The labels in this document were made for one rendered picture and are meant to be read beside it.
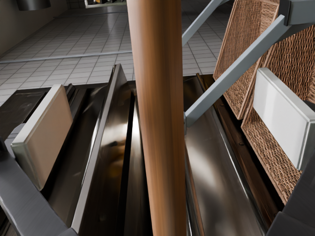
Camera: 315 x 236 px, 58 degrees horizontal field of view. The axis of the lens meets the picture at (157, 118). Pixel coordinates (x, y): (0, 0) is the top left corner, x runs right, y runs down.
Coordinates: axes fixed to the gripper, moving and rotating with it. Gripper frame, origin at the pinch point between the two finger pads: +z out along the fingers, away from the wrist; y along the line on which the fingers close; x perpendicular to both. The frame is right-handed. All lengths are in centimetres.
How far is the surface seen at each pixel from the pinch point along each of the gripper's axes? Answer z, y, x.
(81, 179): 46, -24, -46
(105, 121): 78, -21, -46
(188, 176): 18.3, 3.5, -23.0
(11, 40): 272, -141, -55
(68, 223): 31, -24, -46
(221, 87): 36.1, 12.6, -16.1
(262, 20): 143, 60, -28
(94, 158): 55, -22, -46
